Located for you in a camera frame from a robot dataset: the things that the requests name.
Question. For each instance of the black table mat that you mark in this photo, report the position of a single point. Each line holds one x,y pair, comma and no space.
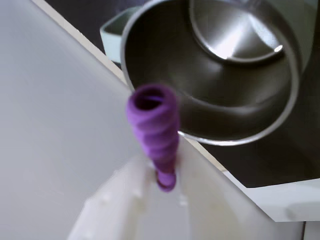
260,167

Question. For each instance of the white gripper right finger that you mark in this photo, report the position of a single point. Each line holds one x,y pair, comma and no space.
215,205

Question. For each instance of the pale green steel-lined cup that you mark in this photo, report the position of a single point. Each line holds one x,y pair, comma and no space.
225,82

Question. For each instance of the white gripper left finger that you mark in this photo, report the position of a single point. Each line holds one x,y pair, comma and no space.
115,212

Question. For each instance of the purple ribbed pen grip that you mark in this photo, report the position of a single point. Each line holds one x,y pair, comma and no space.
155,130

